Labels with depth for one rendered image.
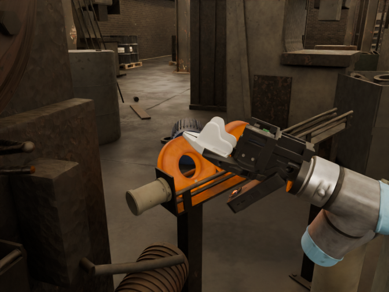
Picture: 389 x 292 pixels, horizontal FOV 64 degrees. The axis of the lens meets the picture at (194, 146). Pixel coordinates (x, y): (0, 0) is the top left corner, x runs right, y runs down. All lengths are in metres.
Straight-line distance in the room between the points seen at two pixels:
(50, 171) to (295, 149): 0.41
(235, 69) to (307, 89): 0.67
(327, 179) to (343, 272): 0.50
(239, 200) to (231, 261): 1.06
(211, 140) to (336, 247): 0.28
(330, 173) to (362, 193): 0.05
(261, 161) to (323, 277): 0.57
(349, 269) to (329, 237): 0.40
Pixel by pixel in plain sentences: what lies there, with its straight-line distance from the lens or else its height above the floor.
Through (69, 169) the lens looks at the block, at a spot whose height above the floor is 0.80.
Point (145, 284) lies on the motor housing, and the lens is 0.72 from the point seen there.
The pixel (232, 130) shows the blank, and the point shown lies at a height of 0.79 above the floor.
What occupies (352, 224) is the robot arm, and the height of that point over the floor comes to 0.74.
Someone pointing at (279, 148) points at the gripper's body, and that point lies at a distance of 0.51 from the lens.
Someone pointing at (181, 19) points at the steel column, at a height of 1.44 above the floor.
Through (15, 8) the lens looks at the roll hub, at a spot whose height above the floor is 1.05.
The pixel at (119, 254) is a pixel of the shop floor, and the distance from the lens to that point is 1.67.
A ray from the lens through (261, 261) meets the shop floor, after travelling 1.63.
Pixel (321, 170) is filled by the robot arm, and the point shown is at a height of 0.83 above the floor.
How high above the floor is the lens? 1.02
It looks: 20 degrees down
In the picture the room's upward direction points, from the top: straight up
